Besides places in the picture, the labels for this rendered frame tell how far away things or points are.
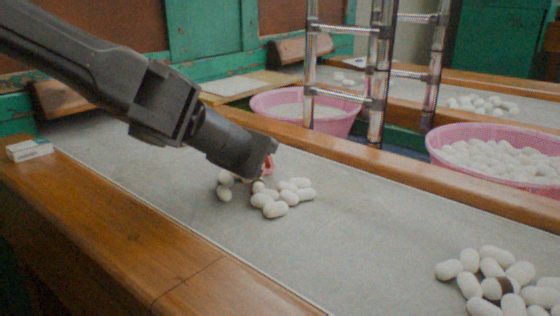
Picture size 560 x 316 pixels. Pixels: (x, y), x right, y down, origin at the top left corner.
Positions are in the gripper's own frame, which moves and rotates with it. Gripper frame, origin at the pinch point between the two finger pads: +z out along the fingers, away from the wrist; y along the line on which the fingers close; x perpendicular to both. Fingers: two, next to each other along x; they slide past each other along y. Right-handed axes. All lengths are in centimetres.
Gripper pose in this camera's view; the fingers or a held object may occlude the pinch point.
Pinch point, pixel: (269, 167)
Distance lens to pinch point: 65.3
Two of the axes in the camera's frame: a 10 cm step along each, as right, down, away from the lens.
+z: 5.0, 3.3, 8.0
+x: -4.2, 9.0, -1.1
